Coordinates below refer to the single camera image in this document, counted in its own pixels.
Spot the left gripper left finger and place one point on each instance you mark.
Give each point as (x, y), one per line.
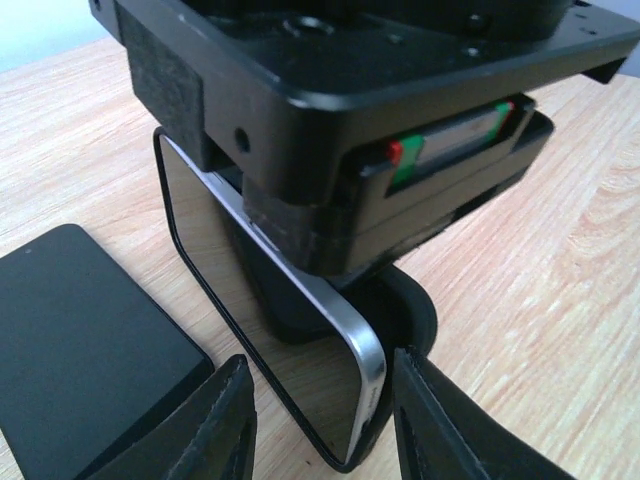
(194, 422)

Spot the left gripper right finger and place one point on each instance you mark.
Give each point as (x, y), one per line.
(442, 433)

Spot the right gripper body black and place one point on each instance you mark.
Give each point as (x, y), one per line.
(360, 129)

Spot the black phone case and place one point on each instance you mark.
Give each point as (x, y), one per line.
(390, 310)

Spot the smartphone from black case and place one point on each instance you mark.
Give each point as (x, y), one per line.
(227, 254)

